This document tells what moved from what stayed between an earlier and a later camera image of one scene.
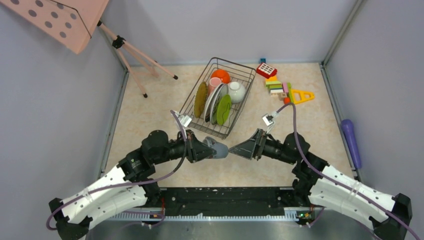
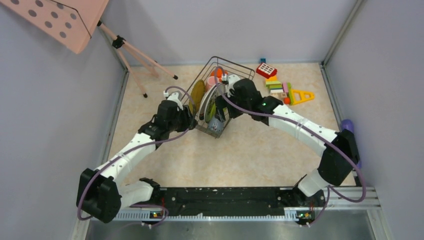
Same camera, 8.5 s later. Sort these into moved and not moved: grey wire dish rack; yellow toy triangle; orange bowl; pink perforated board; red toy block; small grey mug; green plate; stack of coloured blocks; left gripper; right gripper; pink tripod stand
Moved: small grey mug; left gripper; green plate; right gripper
Not moved: pink perforated board; yellow toy triangle; red toy block; grey wire dish rack; stack of coloured blocks; pink tripod stand; orange bowl
